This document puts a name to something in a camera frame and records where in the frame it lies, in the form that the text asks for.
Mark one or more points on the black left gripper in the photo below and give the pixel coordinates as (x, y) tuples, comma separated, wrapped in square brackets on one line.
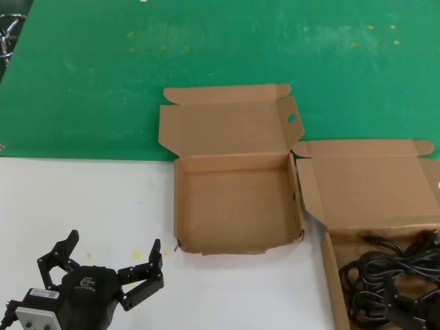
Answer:
[(86, 295)]

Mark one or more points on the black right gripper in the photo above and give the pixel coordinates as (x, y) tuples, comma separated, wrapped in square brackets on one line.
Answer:
[(434, 313)]

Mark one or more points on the brown cardboard mailer box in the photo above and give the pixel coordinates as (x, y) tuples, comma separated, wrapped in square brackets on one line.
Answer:
[(364, 185)]

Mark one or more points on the torn-corner brown cardboard box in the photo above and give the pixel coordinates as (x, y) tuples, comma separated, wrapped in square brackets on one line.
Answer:
[(233, 206)]

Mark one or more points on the green felt mat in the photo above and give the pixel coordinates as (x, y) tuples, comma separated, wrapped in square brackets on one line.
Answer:
[(86, 86)]

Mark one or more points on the chrome metal frame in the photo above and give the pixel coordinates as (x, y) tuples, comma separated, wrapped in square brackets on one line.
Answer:
[(10, 27)]

